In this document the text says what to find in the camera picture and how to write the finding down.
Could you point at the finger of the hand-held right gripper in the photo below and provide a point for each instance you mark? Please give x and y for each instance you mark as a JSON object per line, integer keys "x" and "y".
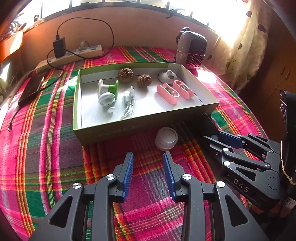
{"x": 215, "y": 146}
{"x": 231, "y": 139}

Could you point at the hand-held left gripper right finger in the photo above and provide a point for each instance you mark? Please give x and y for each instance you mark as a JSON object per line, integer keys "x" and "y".
{"x": 168, "y": 178}

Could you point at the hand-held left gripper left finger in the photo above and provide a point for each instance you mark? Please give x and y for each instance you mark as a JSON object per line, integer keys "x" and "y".
{"x": 128, "y": 176}

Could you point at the white round puck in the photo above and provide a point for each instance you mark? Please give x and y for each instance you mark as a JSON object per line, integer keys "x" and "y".
{"x": 166, "y": 139}

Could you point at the pink clip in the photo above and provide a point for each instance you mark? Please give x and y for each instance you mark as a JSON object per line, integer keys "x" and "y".
{"x": 185, "y": 90}
{"x": 165, "y": 95}

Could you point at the green cardboard box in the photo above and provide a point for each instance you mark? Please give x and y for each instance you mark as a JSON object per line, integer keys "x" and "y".
{"x": 148, "y": 115}

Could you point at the white mushroom-shaped knob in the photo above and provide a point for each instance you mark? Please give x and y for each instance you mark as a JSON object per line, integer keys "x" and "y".
{"x": 105, "y": 99}

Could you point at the grey white dome gadget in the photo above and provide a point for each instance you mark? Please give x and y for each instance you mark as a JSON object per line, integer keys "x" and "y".
{"x": 167, "y": 77}

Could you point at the green white roller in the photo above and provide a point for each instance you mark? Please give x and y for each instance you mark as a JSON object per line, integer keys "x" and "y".
{"x": 113, "y": 89}

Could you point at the brown walnut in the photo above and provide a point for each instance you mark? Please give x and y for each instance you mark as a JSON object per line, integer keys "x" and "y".
{"x": 144, "y": 80}
{"x": 126, "y": 74}

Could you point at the wooden cabinet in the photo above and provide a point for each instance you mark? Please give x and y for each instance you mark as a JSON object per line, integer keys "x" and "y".
{"x": 277, "y": 69}

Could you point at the plaid blanket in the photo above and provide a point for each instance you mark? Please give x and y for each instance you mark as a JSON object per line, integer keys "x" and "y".
{"x": 46, "y": 150}

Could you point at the cream dotted curtain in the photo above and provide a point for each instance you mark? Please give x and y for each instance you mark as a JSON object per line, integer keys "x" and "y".
{"x": 242, "y": 46}

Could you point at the small space heater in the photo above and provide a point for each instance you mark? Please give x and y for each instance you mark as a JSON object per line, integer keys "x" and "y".
{"x": 192, "y": 51}

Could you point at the black smartphone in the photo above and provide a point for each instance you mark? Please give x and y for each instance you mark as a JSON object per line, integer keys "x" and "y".
{"x": 32, "y": 89}

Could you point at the white power strip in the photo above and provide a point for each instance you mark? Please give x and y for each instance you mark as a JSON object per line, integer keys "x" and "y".
{"x": 76, "y": 54}

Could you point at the black charger adapter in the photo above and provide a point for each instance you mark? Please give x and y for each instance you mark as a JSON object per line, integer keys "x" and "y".
{"x": 59, "y": 47}

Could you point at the barred window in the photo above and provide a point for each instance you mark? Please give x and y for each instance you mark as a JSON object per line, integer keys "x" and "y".
{"x": 115, "y": 4}

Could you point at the orange shelf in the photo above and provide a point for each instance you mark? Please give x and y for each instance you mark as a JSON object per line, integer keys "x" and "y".
{"x": 10, "y": 46}

